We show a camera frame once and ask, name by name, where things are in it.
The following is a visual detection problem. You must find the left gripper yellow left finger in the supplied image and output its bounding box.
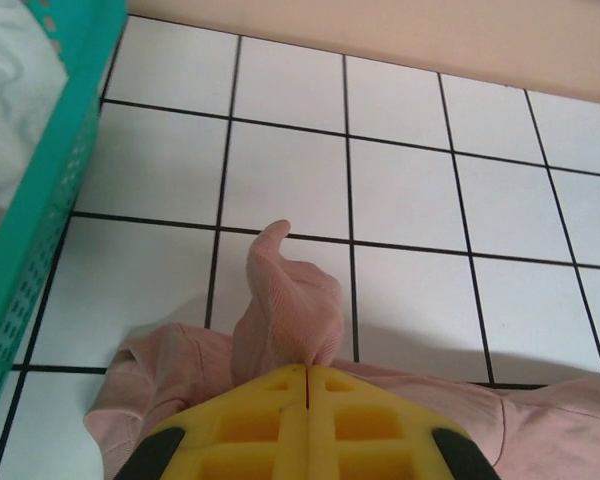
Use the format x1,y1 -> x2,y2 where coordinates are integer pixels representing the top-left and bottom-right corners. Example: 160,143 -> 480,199
122,364 -> 309,480

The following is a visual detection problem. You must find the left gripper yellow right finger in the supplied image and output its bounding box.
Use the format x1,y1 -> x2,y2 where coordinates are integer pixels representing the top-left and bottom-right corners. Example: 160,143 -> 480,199
307,365 -> 499,480

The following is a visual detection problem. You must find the pink printed t-shirt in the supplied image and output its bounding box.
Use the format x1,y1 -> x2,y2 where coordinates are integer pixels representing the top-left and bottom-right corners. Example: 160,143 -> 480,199
84,218 -> 600,480

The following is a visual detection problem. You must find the teal plastic basket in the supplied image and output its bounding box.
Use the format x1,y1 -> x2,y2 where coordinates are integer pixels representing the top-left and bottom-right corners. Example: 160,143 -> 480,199
0,0 -> 129,416

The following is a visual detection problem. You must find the crumpled white t-shirt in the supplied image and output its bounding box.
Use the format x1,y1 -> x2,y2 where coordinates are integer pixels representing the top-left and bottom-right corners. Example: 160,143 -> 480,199
0,0 -> 71,211

